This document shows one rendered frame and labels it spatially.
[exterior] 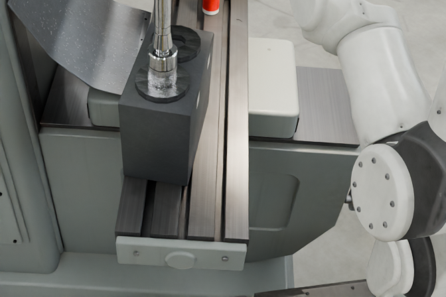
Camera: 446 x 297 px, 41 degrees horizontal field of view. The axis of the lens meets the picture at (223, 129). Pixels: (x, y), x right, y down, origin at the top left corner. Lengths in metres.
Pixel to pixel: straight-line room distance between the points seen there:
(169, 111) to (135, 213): 0.21
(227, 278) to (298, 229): 0.28
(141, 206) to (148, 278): 0.81
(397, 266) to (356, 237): 1.29
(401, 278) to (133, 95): 0.51
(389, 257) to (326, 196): 0.66
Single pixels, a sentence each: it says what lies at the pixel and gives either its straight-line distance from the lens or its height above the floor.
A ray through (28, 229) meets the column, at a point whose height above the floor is 0.41.
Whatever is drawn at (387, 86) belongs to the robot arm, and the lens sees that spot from 0.55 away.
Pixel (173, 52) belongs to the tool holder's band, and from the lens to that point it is 0.94.
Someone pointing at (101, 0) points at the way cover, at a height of 0.94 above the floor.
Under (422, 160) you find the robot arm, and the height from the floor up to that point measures 1.52.
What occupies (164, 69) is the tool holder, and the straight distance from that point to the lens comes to 0.95.
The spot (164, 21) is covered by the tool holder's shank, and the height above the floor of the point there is 1.29.
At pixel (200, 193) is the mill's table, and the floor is 0.96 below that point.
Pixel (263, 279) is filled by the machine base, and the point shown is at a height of 0.20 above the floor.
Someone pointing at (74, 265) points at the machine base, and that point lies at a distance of 1.91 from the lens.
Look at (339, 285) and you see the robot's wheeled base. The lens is 1.46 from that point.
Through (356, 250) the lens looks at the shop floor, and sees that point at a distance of 2.24.
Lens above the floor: 1.84
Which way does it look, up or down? 47 degrees down
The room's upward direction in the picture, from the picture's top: 6 degrees clockwise
